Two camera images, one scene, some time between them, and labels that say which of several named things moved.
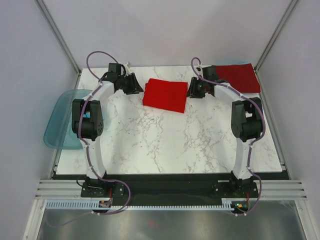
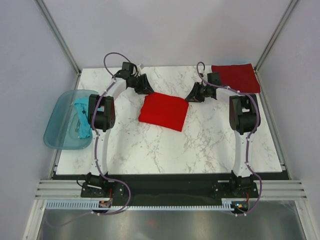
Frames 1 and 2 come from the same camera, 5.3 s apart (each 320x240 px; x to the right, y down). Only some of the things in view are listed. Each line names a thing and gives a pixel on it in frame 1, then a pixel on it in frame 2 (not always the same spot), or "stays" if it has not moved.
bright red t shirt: [165, 94] to [164, 110]
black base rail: [148, 189] stays
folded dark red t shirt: [242, 77] stays
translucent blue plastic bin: [59, 134] stays
